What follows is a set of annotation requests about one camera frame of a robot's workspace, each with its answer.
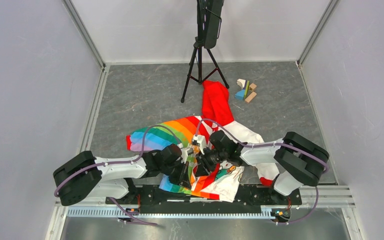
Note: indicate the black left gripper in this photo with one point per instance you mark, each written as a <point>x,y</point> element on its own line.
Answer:
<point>184,180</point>

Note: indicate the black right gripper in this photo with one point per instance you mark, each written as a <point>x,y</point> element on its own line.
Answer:
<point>203,164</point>

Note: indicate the rainbow hooded zip jacket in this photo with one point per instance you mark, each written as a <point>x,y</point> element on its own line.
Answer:
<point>223,183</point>

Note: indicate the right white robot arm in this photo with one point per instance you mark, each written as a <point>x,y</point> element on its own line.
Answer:
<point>304,162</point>

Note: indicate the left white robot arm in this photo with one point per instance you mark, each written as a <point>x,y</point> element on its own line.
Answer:
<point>86,176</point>

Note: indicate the blue triangular toy block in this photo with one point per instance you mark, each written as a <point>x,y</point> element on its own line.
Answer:
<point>240,95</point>

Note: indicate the long wooden block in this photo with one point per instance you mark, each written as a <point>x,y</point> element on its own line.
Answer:
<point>250,97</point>

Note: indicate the green flat toy block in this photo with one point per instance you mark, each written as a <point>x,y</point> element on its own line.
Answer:
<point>246,88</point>

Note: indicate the white arch toy block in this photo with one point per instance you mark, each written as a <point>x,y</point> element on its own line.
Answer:
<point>241,83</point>

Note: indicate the small wooden cube block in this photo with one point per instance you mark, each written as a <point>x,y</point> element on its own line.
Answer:
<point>252,87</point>

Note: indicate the black panel on tripod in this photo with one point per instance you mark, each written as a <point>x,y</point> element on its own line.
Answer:
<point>209,22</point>

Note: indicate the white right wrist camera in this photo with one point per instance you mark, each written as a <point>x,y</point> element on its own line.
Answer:
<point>198,143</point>

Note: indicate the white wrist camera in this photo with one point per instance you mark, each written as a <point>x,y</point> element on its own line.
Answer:
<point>198,143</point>
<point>186,151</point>

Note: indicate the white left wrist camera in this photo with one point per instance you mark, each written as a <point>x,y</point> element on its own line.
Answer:
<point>186,151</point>

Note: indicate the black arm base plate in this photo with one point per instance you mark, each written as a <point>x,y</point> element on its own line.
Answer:
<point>150,199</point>

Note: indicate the black camera tripod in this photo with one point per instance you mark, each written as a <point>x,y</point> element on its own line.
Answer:
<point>197,61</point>

